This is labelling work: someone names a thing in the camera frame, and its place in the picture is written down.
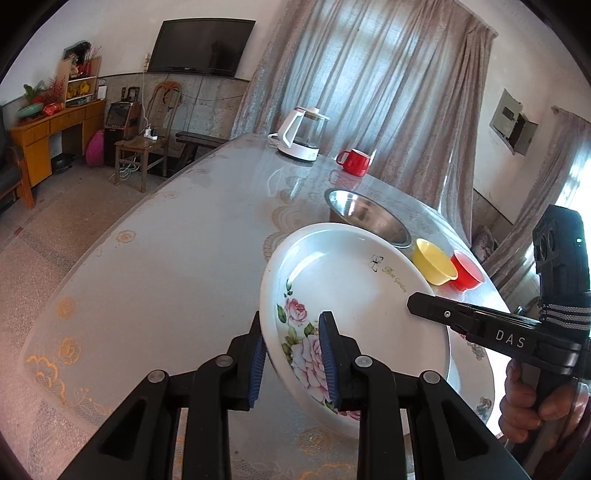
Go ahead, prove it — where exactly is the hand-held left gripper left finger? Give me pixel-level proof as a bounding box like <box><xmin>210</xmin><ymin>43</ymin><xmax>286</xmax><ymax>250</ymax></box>
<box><xmin>60</xmin><ymin>311</ymin><xmax>269</xmax><ymax>480</ymax></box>

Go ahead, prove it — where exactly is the white plate pink rose print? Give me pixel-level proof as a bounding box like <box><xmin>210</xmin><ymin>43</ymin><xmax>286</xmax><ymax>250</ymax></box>
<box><xmin>259</xmin><ymin>222</ymin><xmax>451</xmax><ymax>422</ymax></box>

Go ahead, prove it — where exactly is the dark armchair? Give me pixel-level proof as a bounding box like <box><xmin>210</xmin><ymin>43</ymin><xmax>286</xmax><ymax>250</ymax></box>
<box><xmin>0</xmin><ymin>104</ymin><xmax>35</xmax><ymax>210</ymax></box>

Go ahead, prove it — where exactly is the red plastic bowl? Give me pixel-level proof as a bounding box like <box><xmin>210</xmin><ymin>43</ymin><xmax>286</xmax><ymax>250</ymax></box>
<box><xmin>449</xmin><ymin>250</ymin><xmax>486</xmax><ymax>292</ymax></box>

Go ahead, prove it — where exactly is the black flat television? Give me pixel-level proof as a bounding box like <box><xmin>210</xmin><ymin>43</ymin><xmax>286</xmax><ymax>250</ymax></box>
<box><xmin>148</xmin><ymin>19</ymin><xmax>257</xmax><ymax>78</ymax></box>

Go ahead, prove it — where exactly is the dark wooden bench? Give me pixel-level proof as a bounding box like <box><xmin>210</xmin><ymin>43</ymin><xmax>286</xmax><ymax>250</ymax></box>
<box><xmin>175</xmin><ymin>131</ymin><xmax>228</xmax><ymax>174</ymax></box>

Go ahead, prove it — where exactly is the narrow grey lace curtain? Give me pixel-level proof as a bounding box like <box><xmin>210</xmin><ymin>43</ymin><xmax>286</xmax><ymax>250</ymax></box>
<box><xmin>482</xmin><ymin>106</ymin><xmax>591</xmax><ymax>301</ymax></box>

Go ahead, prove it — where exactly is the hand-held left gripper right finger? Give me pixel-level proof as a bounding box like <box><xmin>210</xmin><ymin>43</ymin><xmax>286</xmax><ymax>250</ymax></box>
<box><xmin>318</xmin><ymin>311</ymin><xmax>532</xmax><ymax>480</ymax></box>

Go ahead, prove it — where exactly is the yellow plastic bowl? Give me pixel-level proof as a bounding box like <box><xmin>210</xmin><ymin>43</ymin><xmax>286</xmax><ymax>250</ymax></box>
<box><xmin>411</xmin><ymin>238</ymin><xmax>458</xmax><ymax>285</ymax></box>

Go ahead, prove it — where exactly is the red mug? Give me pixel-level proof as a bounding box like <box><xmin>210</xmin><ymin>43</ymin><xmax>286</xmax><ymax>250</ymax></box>
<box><xmin>335</xmin><ymin>148</ymin><xmax>374</xmax><ymax>178</ymax></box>

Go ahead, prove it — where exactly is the person's right hand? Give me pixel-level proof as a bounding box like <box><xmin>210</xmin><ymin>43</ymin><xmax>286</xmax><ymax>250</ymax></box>
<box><xmin>499</xmin><ymin>357</ymin><xmax>591</xmax><ymax>444</ymax></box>

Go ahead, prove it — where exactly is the dark speaker cabinet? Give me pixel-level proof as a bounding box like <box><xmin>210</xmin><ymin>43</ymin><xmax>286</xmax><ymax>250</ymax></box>
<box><xmin>104</xmin><ymin>100</ymin><xmax>142</xmax><ymax>165</ymax></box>

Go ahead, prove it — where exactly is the grey wall electrical panel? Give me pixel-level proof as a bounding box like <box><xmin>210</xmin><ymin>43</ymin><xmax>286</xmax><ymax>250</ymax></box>
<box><xmin>489</xmin><ymin>89</ymin><xmax>539</xmax><ymax>157</ymax></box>

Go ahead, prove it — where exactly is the stainless steel bowl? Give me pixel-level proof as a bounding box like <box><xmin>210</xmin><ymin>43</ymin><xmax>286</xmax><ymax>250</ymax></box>
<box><xmin>324</xmin><ymin>188</ymin><xmax>413</xmax><ymax>249</ymax></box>

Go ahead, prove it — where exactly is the wide grey lace curtain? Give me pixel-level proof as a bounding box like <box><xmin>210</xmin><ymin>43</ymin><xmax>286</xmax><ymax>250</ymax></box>
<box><xmin>230</xmin><ymin>0</ymin><xmax>499</xmax><ymax>241</ymax></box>

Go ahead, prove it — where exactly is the green plant in bowl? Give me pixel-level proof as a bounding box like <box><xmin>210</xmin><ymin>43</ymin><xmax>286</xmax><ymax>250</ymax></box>
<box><xmin>17</xmin><ymin>83</ymin><xmax>47</xmax><ymax>125</ymax></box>

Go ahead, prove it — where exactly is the white electric glass kettle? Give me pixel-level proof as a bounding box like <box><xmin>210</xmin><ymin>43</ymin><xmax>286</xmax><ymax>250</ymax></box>
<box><xmin>268</xmin><ymin>106</ymin><xmax>331</xmax><ymax>163</ymax></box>

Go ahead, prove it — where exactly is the wooden chair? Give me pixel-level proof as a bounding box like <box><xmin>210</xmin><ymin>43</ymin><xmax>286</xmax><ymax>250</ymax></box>
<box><xmin>114</xmin><ymin>82</ymin><xmax>182</xmax><ymax>192</ymax></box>

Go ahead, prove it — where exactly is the pink bag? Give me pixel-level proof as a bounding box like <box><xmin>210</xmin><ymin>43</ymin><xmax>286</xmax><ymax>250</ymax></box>
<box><xmin>85</xmin><ymin>129</ymin><xmax>106</xmax><ymax>167</ymax></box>

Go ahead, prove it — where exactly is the small white shelf box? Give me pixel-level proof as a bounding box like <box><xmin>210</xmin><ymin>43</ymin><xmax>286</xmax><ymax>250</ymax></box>
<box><xmin>65</xmin><ymin>74</ymin><xmax>100</xmax><ymax>108</ymax></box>

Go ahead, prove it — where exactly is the orange wooden desk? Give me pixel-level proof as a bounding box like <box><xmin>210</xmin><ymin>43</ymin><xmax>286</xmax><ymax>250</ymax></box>
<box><xmin>9</xmin><ymin>99</ymin><xmax>108</xmax><ymax>188</ymax></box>

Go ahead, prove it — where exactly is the patterned cushion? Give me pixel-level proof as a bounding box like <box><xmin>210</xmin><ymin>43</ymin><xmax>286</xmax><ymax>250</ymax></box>
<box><xmin>472</xmin><ymin>228</ymin><xmax>495</xmax><ymax>264</ymax></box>

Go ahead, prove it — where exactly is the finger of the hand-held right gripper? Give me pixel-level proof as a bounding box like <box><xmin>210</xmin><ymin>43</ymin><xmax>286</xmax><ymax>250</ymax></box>
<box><xmin>406</xmin><ymin>292</ymin><xmax>543</xmax><ymax>342</ymax></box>

